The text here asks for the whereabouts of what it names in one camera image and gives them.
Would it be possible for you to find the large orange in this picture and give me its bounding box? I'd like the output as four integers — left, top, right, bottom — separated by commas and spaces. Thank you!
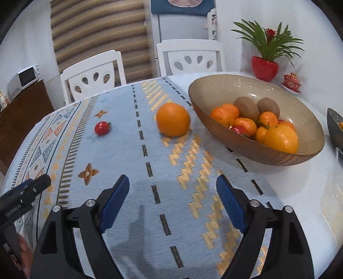
263, 124, 299, 153

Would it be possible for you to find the tangerine with two leaves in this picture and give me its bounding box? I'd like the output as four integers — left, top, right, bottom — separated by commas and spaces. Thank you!
255, 121, 270, 144

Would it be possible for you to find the tangerine with stem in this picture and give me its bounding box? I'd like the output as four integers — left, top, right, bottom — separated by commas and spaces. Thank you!
234, 117, 257, 138

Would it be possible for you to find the large red tomato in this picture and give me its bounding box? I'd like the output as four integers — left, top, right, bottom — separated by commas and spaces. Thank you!
231, 125, 248, 136

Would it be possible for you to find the leafy tangerine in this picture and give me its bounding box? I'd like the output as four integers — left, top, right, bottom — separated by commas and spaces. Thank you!
259, 112, 278, 129

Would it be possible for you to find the smooth orange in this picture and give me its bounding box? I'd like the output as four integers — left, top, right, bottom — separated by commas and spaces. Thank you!
156, 102, 191, 137

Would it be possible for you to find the large brown kiwi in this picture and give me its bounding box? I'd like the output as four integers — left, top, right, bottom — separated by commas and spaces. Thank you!
234, 97, 260, 121

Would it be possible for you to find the small tangerine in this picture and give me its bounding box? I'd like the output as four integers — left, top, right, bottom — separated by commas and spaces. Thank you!
278, 119, 296, 131

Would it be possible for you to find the left hand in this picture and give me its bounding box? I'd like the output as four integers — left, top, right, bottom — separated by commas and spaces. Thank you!
18, 234, 33, 278

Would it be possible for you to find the brown wooden sideboard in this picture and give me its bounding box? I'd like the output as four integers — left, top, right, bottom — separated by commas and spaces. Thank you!
0, 80, 54, 174

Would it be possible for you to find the far cherry tomato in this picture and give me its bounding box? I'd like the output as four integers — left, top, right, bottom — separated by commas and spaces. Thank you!
94, 121, 112, 136

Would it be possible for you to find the white bottle on sideboard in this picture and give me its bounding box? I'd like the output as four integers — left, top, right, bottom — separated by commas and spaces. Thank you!
0, 91, 9, 109

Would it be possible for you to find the white microwave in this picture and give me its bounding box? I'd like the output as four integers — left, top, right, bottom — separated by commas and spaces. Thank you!
7, 64, 41, 101

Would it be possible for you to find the patterned light blue tablecloth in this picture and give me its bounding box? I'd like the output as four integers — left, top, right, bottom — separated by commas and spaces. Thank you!
1, 76, 285, 279

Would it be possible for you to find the white chair left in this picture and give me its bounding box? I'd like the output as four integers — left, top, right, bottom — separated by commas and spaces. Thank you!
60, 49, 127, 105

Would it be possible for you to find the white chair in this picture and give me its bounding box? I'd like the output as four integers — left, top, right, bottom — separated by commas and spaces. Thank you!
156, 39, 226, 77
60, 49, 127, 105

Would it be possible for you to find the striped brown curtain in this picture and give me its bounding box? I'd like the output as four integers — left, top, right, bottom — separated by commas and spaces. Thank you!
51, 0, 153, 83

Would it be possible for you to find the red paper ornament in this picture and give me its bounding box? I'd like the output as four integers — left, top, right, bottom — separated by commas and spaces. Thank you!
281, 73, 302, 94

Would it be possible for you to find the brown ribbed glass bowl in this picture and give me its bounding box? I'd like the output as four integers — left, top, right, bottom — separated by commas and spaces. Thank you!
188, 74, 324, 166

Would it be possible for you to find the white chair right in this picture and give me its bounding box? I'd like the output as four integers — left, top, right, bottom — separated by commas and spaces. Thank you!
156, 39, 226, 77

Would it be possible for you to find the silver refrigerator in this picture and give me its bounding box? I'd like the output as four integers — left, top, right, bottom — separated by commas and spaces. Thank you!
144, 1, 208, 77

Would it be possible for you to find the potted plant red pot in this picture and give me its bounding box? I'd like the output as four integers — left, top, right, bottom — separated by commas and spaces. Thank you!
232, 19, 304, 82

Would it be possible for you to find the blue fridge cover cloth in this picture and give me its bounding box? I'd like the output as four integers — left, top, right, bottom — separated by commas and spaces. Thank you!
150, 0, 215, 16

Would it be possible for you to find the white patterned hanging decoration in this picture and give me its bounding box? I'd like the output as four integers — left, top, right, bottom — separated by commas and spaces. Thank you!
205, 8, 217, 41

